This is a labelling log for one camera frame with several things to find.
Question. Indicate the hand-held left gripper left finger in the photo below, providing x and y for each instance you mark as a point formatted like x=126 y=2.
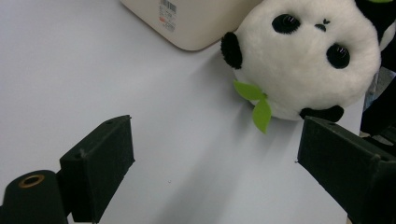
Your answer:
x=99 y=165

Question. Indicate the panda plush toy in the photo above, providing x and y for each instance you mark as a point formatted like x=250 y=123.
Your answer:
x=295 y=62

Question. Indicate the white plastic storage bin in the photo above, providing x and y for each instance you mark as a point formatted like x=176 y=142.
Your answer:
x=199 y=28

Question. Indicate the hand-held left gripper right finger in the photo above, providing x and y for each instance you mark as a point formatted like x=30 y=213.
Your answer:
x=348 y=161

